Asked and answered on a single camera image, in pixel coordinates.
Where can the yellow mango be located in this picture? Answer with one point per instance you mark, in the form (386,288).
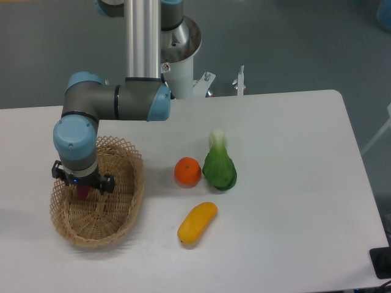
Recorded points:
(196,222)

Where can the green bok choy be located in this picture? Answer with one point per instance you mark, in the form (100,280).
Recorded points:
(219,169)

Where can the black device at edge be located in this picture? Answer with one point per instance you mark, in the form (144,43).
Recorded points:
(380,258)

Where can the purple sweet potato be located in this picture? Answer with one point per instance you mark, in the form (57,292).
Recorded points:
(83,191)

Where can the orange fruit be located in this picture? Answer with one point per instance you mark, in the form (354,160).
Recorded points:
(187,172)

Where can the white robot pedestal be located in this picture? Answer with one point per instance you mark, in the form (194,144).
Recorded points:
(178,49)

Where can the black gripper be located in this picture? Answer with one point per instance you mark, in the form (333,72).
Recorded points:
(87,177)

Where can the woven wicker basket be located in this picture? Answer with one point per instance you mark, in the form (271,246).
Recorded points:
(100,219)

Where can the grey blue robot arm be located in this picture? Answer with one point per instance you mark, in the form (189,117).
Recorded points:
(88,100)

